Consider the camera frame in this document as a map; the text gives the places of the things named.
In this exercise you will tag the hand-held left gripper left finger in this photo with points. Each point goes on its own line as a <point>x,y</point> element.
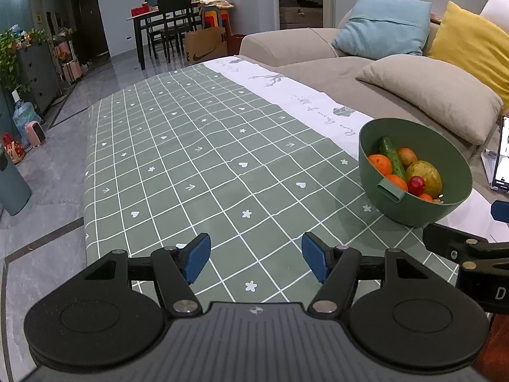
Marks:
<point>197,256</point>

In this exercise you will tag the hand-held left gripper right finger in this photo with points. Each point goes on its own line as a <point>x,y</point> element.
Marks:
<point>316,256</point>

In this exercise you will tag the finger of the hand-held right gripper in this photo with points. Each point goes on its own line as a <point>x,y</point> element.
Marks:
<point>445,240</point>
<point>501,211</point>

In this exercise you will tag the green plastic bowl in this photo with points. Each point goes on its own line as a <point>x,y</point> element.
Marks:
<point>413,213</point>

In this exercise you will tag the orange mandarin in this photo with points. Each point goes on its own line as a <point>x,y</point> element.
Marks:
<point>407,156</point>
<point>379,164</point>
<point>397,183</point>
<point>426,197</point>

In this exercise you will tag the small red fruit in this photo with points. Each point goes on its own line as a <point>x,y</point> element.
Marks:
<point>416,185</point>

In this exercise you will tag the phone stand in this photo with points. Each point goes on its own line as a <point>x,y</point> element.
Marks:
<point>488,165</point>

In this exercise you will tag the smartphone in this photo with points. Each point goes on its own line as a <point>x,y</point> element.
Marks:
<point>503,155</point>

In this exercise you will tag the yellow-green mango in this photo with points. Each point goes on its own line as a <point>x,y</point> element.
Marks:
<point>428,176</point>

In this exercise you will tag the green cucumber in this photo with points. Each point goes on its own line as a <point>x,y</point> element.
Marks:
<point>391,155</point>

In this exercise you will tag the green checked tablecloth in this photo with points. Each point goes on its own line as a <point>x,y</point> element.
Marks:
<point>199,147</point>

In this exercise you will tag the beige cushion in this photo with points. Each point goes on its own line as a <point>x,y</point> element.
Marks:
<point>433,91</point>

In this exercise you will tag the yellow cushion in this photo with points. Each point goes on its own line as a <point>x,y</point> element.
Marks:
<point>473,47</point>

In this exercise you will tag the teal bin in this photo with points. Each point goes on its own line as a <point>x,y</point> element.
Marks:
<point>12,183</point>

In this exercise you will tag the pink heater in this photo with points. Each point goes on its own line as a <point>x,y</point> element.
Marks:
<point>35,134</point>

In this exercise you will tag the white cushion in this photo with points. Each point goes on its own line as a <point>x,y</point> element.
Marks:
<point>497,8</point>

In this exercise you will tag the brown cardboard box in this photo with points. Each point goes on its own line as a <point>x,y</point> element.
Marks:
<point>206,45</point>

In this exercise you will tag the red toy bag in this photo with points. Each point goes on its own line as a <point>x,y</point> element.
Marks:
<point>12,149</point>

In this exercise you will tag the beige sofa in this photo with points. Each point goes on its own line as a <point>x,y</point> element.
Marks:
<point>302,43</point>

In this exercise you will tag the light blue cushion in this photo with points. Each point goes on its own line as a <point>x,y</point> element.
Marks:
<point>381,28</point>

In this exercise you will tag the blue water bottle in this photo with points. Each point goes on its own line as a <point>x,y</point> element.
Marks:
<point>24,115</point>

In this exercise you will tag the pink suitcase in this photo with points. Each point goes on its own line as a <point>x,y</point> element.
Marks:
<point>71,71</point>

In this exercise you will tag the dark dining table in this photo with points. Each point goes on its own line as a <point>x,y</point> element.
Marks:
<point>137,28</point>

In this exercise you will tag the black dining chair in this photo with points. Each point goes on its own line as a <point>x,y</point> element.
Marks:
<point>173,20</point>

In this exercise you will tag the stack of coloured stools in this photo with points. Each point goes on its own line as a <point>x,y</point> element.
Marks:
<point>216,18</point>

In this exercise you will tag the grey drawer cabinet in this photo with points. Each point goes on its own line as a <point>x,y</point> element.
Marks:
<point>37,75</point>

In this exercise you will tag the red box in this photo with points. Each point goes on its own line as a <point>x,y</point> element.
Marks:
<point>141,10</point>

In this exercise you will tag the green leafy plant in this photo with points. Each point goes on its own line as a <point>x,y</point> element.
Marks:
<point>12,55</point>

